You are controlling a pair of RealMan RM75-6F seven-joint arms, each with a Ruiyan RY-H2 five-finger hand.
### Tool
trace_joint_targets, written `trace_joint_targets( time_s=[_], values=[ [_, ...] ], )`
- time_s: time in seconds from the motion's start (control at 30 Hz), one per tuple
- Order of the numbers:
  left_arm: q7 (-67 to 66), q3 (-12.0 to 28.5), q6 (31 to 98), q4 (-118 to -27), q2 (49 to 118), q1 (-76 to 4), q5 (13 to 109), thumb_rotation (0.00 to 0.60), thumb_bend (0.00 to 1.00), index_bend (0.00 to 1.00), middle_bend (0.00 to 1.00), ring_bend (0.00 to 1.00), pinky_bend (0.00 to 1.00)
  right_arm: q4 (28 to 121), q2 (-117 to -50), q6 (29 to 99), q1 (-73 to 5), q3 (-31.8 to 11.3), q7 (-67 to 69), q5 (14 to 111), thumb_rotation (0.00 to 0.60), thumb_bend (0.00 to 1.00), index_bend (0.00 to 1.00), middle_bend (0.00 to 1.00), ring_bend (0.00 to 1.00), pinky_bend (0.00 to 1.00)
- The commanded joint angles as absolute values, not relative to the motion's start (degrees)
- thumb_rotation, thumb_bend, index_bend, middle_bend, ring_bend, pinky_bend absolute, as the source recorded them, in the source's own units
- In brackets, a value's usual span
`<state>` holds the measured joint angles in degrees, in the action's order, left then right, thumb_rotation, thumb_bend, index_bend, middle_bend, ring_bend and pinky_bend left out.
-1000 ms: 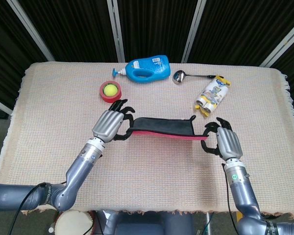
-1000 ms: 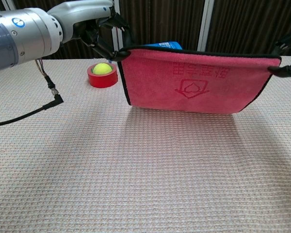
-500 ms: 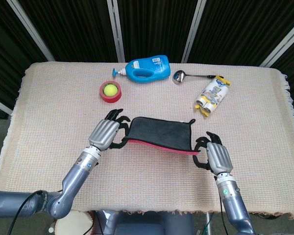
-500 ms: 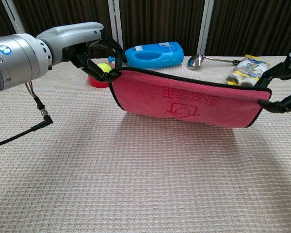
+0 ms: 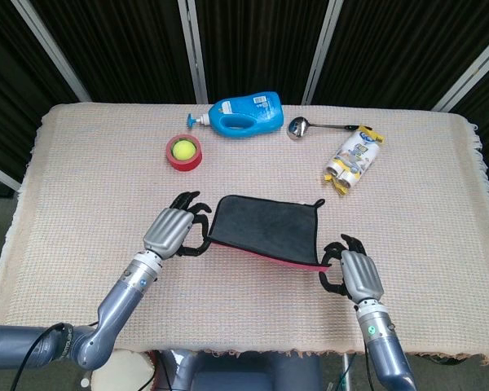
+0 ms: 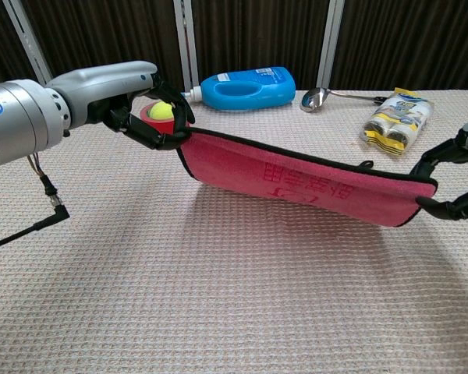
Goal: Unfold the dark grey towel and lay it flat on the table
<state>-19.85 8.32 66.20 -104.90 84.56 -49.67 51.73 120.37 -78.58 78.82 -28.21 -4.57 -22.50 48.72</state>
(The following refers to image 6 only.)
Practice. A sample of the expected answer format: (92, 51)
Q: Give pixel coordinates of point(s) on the blue detergent bottle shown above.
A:
(265, 89)

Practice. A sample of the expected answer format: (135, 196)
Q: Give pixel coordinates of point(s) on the red cloth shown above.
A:
(296, 175)

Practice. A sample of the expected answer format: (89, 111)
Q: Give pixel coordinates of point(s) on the packaged roll refills, yellow label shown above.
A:
(398, 117)

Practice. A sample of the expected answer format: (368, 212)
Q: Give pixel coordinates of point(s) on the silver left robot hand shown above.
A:
(101, 83)

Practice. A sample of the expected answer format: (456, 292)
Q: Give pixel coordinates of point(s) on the grey metal partition post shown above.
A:
(331, 39)
(27, 43)
(185, 39)

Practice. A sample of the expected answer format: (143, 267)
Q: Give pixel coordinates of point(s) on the red tape roll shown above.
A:
(162, 125)

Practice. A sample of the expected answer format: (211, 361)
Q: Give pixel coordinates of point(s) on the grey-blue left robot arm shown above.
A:
(15, 121)

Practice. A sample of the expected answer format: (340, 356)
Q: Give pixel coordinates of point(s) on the yellow-green tennis ball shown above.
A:
(162, 110)

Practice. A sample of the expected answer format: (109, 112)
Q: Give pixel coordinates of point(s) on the beige woven tablecloth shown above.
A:
(140, 272)

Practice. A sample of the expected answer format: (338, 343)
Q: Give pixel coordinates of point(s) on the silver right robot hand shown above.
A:
(448, 152)

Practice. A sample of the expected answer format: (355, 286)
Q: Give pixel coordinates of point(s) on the black pen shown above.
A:
(312, 99)

